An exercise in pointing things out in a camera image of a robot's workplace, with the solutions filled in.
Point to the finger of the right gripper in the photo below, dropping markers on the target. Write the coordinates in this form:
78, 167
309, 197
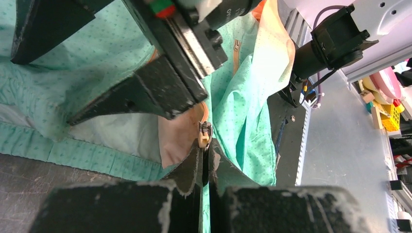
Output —
41, 25
156, 88

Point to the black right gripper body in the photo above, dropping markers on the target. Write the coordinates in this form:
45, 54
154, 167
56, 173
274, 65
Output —
190, 47

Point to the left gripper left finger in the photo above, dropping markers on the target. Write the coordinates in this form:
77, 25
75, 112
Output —
172, 204

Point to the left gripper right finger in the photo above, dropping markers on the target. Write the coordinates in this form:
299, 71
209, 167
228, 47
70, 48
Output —
240, 205

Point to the jacket zipper slider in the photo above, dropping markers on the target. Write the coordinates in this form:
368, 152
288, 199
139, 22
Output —
205, 134

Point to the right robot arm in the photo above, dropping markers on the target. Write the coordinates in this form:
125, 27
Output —
340, 39

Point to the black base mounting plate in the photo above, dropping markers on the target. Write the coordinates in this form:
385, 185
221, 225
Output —
287, 124

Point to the colourful toy pile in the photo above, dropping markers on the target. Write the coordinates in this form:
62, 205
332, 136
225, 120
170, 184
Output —
387, 95

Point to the grey slotted cable duct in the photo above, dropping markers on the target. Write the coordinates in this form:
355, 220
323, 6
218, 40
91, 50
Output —
303, 145

